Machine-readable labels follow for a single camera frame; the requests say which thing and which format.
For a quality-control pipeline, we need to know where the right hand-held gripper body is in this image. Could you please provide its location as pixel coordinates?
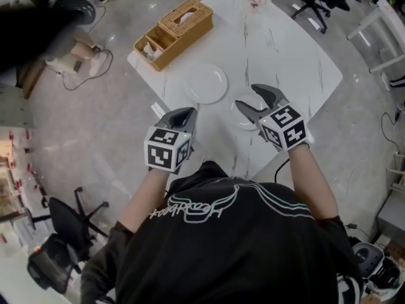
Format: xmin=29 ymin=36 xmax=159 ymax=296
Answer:
xmin=258 ymin=104 xmax=310 ymax=153

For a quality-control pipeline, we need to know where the white crumpled napkin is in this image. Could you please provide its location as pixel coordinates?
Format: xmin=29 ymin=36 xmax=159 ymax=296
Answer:
xmin=144 ymin=41 xmax=164 ymax=58

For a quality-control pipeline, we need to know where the person's black printed t-shirt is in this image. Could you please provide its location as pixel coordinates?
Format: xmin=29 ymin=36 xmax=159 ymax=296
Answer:
xmin=80 ymin=160 xmax=365 ymax=304

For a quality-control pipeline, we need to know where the person's right forearm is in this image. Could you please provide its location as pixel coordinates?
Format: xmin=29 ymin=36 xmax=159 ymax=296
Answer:
xmin=286 ymin=142 xmax=339 ymax=221

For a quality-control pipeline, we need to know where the person's left forearm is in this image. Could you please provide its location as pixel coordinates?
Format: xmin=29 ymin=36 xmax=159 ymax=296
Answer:
xmin=118 ymin=168 xmax=170 ymax=234

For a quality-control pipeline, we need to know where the black floor cable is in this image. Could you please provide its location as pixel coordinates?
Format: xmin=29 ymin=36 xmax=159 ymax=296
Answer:
xmin=61 ymin=4 xmax=114 ymax=91

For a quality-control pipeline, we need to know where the grey white round device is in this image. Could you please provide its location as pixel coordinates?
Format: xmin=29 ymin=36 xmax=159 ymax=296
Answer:
xmin=351 ymin=241 xmax=385 ymax=278

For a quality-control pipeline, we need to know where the cream stool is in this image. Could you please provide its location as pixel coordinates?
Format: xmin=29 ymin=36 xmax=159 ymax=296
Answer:
xmin=45 ymin=41 xmax=84 ymax=75

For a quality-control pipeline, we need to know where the white tissue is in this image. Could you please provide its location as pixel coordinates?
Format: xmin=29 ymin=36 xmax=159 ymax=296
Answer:
xmin=177 ymin=11 xmax=199 ymax=23

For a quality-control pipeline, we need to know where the wicker tissue box organizer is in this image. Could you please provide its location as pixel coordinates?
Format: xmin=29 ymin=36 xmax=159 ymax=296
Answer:
xmin=132 ymin=0 xmax=215 ymax=72

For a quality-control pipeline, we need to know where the grey round seat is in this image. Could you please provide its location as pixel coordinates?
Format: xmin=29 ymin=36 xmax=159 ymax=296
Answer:
xmin=53 ymin=0 xmax=97 ymax=27

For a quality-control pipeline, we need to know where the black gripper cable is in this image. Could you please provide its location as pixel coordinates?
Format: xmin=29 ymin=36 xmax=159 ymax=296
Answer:
xmin=273 ymin=158 xmax=290 ymax=183

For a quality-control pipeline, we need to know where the white frame table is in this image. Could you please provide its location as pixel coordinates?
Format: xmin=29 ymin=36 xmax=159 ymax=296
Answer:
xmin=346 ymin=0 xmax=405 ymax=74

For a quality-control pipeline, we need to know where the brown wooden cabinet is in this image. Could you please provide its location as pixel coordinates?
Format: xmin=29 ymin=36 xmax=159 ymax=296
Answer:
xmin=15 ymin=60 xmax=48 ymax=100

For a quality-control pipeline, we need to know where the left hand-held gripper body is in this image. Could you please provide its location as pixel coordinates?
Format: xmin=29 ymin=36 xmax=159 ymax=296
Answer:
xmin=144 ymin=125 xmax=196 ymax=174

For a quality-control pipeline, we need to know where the group of small red items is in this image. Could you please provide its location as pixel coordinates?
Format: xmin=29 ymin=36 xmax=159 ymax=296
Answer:
xmin=5 ymin=127 xmax=49 ymax=209

